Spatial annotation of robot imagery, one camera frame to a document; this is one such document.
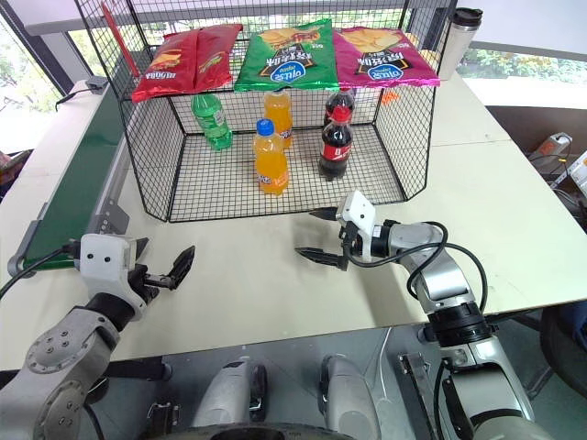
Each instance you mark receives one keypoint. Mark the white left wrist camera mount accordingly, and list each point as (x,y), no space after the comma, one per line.
(103,263)

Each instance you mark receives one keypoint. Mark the white and orange device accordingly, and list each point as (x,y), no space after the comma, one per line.
(552,146)

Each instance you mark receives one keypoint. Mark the magenta chips bag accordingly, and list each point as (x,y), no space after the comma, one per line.
(380,59)

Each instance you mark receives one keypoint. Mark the yellow snack bag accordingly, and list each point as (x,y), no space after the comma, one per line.
(428,55)

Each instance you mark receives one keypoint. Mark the orange soda bottle blue cap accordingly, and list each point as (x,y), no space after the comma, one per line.
(270,165)

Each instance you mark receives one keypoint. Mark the grey right robot leg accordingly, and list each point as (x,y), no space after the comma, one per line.
(348,394)

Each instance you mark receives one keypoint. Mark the white tumbler black lid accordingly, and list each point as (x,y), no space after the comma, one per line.
(454,46)

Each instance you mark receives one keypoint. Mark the green conveyor belt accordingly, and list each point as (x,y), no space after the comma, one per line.
(78,179)

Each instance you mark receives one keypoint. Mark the small orange object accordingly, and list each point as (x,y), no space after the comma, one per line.
(390,97)

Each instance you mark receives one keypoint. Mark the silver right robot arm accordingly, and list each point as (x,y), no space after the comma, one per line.
(442,279)

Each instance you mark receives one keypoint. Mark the red stick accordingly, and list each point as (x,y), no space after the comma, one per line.
(120,41)

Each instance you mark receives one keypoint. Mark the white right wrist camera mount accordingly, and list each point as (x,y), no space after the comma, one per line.
(360,211)

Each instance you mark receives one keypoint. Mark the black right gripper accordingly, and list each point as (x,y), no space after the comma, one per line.
(349,243)

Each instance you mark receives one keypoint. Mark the green chips bag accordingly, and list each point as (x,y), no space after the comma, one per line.
(286,59)

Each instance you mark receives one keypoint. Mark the dark round robot base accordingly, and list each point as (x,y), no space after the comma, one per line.
(275,433)

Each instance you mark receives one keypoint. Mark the black chair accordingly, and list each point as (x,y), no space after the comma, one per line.
(566,348)

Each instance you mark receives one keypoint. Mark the cola bottle red label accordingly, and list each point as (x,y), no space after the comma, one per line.
(339,98)
(335,146)

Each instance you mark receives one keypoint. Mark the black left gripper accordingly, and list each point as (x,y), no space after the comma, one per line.
(143,284)

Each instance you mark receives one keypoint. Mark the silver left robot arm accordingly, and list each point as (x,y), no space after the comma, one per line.
(59,357)

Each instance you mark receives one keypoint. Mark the grey robot leg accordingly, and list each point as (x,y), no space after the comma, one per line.
(227,394)
(348,394)

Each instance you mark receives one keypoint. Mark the green soda bottle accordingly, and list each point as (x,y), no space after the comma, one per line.
(213,124)

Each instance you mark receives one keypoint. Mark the grey left robot leg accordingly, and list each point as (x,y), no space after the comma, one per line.
(227,394)

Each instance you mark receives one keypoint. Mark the black table bracket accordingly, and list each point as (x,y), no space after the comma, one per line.
(419,389)
(162,414)

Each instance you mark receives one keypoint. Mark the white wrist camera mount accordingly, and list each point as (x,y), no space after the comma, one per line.
(103,263)
(360,211)

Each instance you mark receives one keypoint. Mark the red chips bag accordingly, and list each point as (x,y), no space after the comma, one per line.
(215,55)
(167,64)

